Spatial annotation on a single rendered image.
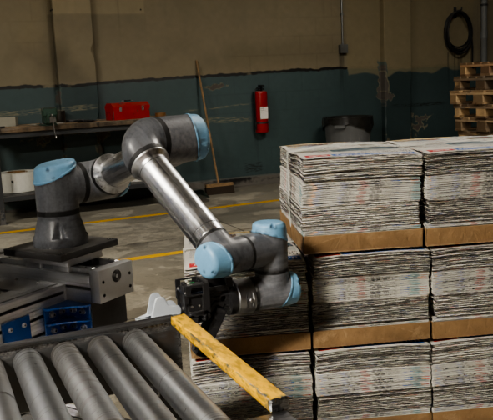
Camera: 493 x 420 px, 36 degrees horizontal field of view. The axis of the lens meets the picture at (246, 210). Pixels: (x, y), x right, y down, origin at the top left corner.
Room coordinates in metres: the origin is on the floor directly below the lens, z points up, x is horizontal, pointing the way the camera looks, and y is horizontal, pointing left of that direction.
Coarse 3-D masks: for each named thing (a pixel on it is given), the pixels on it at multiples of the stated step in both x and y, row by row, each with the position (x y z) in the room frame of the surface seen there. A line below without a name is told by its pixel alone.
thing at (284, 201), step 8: (296, 144) 2.08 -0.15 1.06; (304, 144) 2.05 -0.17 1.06; (312, 144) 2.05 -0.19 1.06; (320, 144) 2.04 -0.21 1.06; (352, 144) 2.02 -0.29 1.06; (360, 144) 2.01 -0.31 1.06; (368, 144) 2.01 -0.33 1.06; (280, 152) 2.08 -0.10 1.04; (288, 152) 1.95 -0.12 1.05; (280, 160) 2.08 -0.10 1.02; (288, 160) 1.95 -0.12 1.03; (280, 184) 2.09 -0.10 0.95; (280, 192) 2.08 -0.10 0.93; (280, 200) 2.06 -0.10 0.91; (288, 200) 1.94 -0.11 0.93; (288, 216) 1.97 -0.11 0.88
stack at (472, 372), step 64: (192, 256) 1.80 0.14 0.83; (320, 256) 1.74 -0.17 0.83; (384, 256) 1.74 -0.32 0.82; (448, 256) 1.75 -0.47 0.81; (256, 320) 1.71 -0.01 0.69; (320, 320) 1.72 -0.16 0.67; (384, 320) 1.74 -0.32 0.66; (448, 320) 1.76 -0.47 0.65; (320, 384) 1.72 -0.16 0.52; (384, 384) 1.74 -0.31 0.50; (448, 384) 1.75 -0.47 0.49
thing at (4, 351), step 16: (144, 320) 1.40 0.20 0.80; (160, 320) 1.39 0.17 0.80; (48, 336) 1.33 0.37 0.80; (64, 336) 1.33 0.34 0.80; (80, 336) 1.32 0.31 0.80; (96, 336) 1.32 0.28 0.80; (112, 336) 1.34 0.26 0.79; (160, 336) 1.37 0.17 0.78; (176, 336) 1.38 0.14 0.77; (0, 352) 1.26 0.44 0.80; (16, 352) 1.27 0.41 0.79; (48, 352) 1.29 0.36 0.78; (176, 352) 1.38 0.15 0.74; (48, 368) 1.29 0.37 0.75; (96, 368) 1.32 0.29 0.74; (16, 384) 1.27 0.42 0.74; (16, 400) 1.27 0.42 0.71; (64, 400) 1.30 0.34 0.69
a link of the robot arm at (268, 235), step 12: (252, 228) 1.61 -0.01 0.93; (264, 228) 1.58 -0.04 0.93; (276, 228) 1.58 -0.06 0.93; (252, 240) 1.55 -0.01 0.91; (264, 240) 1.57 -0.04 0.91; (276, 240) 1.58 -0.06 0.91; (264, 252) 1.55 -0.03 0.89; (276, 252) 1.57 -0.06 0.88; (264, 264) 1.57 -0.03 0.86; (276, 264) 1.58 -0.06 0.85; (288, 264) 1.61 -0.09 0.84
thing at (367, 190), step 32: (320, 160) 1.73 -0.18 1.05; (352, 160) 1.73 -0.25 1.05; (384, 160) 1.74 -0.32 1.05; (416, 160) 1.75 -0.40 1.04; (320, 192) 1.74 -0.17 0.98; (352, 192) 1.74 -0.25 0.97; (384, 192) 1.75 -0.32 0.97; (416, 192) 1.75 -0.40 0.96; (320, 224) 1.73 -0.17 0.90; (352, 224) 1.74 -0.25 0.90; (384, 224) 1.75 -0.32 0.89; (416, 224) 1.75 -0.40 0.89
